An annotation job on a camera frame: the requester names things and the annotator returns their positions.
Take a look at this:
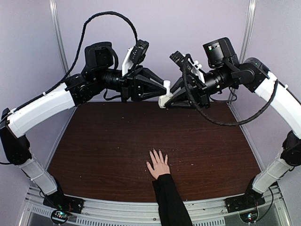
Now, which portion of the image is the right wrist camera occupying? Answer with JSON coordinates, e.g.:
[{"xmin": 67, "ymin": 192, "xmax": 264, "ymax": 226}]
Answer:
[{"xmin": 169, "ymin": 51, "xmax": 205, "ymax": 83}]

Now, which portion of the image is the white nail polish cap brush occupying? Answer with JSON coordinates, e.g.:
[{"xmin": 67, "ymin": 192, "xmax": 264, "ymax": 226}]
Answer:
[{"xmin": 163, "ymin": 80, "xmax": 171, "ymax": 96}]

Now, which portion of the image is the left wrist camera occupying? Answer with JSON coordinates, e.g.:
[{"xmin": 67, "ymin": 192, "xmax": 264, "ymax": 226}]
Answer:
[{"xmin": 121, "ymin": 40, "xmax": 149, "ymax": 76}]

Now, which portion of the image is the aluminium corner post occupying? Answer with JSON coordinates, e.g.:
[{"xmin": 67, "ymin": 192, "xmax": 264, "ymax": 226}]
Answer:
[
  {"xmin": 239, "ymin": 0, "xmax": 256, "ymax": 63},
  {"xmin": 49, "ymin": 0, "xmax": 69, "ymax": 73}
]

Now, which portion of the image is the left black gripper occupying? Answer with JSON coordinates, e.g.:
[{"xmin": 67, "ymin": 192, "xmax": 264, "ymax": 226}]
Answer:
[{"xmin": 95, "ymin": 65, "xmax": 171, "ymax": 103}]

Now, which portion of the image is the white nail polish bottle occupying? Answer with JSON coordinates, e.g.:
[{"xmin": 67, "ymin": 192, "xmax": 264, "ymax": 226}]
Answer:
[{"xmin": 158, "ymin": 93, "xmax": 173, "ymax": 109}]

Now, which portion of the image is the left aluminium corner post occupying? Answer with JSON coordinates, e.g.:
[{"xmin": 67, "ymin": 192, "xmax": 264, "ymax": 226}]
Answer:
[{"xmin": 49, "ymin": 0, "xmax": 69, "ymax": 73}]

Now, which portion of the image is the black sleeved forearm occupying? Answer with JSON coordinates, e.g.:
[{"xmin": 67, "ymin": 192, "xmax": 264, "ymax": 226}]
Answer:
[{"xmin": 152, "ymin": 174, "xmax": 192, "ymax": 226}]

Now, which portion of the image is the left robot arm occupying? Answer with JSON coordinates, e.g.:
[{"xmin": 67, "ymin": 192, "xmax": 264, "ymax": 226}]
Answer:
[{"xmin": 0, "ymin": 40, "xmax": 169, "ymax": 209}]

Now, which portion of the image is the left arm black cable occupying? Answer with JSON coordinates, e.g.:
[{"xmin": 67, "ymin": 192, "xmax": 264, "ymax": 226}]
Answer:
[{"xmin": 0, "ymin": 11, "xmax": 139, "ymax": 165}]

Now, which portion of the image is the right aluminium corner post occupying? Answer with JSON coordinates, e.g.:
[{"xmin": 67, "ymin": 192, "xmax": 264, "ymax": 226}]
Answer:
[{"xmin": 239, "ymin": 0, "xmax": 256, "ymax": 63}]

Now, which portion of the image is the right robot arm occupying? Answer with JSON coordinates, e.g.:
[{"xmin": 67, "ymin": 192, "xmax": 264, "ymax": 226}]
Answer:
[{"xmin": 158, "ymin": 37, "xmax": 301, "ymax": 208}]

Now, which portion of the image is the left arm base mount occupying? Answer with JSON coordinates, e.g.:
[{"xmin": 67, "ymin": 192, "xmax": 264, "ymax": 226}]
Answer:
[{"xmin": 43, "ymin": 194, "xmax": 84, "ymax": 225}]

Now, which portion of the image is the person's hand on table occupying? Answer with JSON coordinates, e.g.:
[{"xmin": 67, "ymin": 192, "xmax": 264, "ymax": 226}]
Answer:
[{"xmin": 146, "ymin": 149, "xmax": 171, "ymax": 180}]

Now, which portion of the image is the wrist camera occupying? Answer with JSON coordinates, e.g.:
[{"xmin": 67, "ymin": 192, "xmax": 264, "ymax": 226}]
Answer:
[
  {"xmin": 169, "ymin": 51, "xmax": 205, "ymax": 83},
  {"xmin": 121, "ymin": 40, "xmax": 149, "ymax": 76}
]

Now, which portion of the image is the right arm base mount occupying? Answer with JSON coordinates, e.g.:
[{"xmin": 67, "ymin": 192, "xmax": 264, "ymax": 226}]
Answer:
[{"xmin": 225, "ymin": 194, "xmax": 265, "ymax": 224}]

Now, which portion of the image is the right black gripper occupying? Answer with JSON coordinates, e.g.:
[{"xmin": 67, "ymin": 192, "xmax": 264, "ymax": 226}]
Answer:
[{"xmin": 162, "ymin": 62, "xmax": 235, "ymax": 109}]

